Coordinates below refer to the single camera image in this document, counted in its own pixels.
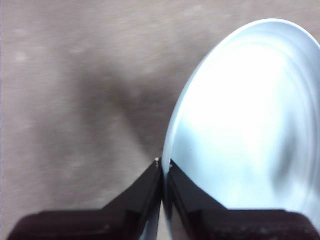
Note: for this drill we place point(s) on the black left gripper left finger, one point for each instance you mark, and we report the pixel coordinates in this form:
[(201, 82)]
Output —
[(100, 225)]

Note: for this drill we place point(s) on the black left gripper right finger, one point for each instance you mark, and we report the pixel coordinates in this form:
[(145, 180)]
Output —
[(225, 225)]

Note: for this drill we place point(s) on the light blue round plate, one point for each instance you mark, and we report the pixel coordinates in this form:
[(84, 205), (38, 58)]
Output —
[(237, 112)]

